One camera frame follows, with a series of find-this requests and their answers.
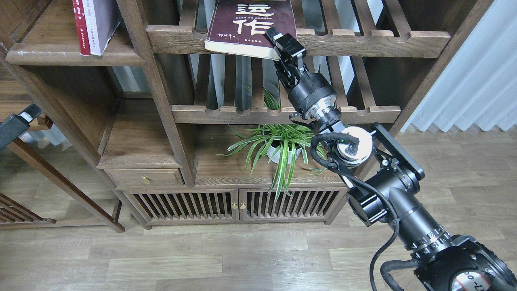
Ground red cover book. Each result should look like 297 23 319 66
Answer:
72 0 90 56

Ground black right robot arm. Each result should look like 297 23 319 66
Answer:
265 27 516 291

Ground right slatted cabinet door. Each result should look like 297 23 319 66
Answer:
238 187 348 225

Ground green spider plant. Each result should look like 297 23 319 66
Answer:
225 124 314 199

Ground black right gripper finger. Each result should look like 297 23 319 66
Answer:
275 60 301 95
265 27 307 72

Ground white pleated curtain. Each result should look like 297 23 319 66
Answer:
402 0 517 131

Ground left slatted cabinet door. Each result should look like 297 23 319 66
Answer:
124 190 240 226

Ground white plant pot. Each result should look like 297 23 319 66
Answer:
267 144 302 164

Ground white lavender book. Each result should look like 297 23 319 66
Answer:
83 0 120 56

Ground slatted cabinet door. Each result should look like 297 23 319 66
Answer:
124 190 240 226
238 187 348 225

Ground brass drawer knob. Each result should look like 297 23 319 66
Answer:
142 176 151 185

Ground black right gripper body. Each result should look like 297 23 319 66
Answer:
289 72 337 120

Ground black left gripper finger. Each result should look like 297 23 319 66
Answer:
0 104 43 149

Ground maroon book white characters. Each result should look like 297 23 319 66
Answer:
204 0 297 60

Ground small wooden drawer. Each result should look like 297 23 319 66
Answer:
105 168 183 190

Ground dark wooden bookshelf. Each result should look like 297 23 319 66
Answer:
1 0 493 229

